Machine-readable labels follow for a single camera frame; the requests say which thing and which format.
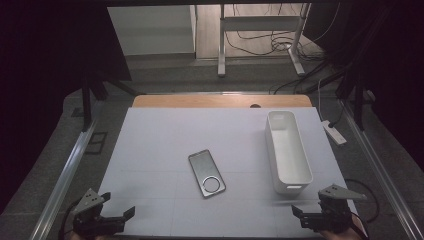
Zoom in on grey phone case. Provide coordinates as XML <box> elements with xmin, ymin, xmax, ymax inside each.
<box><xmin>187</xmin><ymin>149</ymin><xmax>227</xmax><ymax>199</ymax></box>

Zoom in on white cabinet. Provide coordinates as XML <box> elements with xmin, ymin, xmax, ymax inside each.
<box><xmin>107</xmin><ymin>4</ymin><xmax>197</xmax><ymax>57</ymax></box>

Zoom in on white table mat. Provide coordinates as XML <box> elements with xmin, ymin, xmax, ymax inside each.
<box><xmin>98</xmin><ymin>106</ymin><xmax>363</xmax><ymax>238</ymax></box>

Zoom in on person's right hand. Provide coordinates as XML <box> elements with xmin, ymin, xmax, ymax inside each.
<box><xmin>319</xmin><ymin>216</ymin><xmax>364</xmax><ymax>240</ymax></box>

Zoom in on aluminium rail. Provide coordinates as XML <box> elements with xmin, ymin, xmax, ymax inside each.
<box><xmin>339</xmin><ymin>99</ymin><xmax>424</xmax><ymax>240</ymax></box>
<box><xmin>29</xmin><ymin>120</ymin><xmax>98</xmax><ymax>240</ymax></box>

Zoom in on white power strip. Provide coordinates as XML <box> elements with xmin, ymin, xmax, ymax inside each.
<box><xmin>321</xmin><ymin>119</ymin><xmax>348</xmax><ymax>146</ymax></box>

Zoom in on white plastic bin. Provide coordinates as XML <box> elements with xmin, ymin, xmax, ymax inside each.
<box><xmin>265</xmin><ymin>110</ymin><xmax>314</xmax><ymax>196</ymax></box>

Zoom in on black looped cable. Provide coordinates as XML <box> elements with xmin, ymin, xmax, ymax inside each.
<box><xmin>344</xmin><ymin>178</ymin><xmax>380</xmax><ymax>224</ymax></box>

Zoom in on black metal stand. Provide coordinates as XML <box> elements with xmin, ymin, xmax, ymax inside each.
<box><xmin>335</xmin><ymin>71</ymin><xmax>368</xmax><ymax>131</ymax></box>
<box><xmin>80</xmin><ymin>71</ymin><xmax>141</xmax><ymax>132</ymax></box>

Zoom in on black floor socket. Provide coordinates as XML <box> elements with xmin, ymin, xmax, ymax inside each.
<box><xmin>84</xmin><ymin>131</ymin><xmax>108</xmax><ymax>155</ymax></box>

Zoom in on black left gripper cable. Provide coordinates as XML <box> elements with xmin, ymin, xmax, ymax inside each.
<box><xmin>58</xmin><ymin>199</ymin><xmax>82</xmax><ymax>240</ymax></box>

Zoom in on white desk frame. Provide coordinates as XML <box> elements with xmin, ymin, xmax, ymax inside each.
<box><xmin>217</xmin><ymin>3</ymin><xmax>312</xmax><ymax>78</ymax></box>

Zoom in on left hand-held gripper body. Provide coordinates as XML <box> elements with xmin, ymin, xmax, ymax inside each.
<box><xmin>71</xmin><ymin>188</ymin><xmax>126</xmax><ymax>238</ymax></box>

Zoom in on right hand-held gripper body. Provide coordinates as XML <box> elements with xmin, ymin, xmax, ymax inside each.
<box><xmin>300</xmin><ymin>183</ymin><xmax>368</xmax><ymax>234</ymax></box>

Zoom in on person's left hand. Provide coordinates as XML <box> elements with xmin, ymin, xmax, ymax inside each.
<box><xmin>70</xmin><ymin>232</ymin><xmax>116</xmax><ymax>240</ymax></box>

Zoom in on black cables on floor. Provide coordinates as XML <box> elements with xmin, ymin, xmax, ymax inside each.
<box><xmin>224</xmin><ymin>3</ymin><xmax>344</xmax><ymax>95</ymax></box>

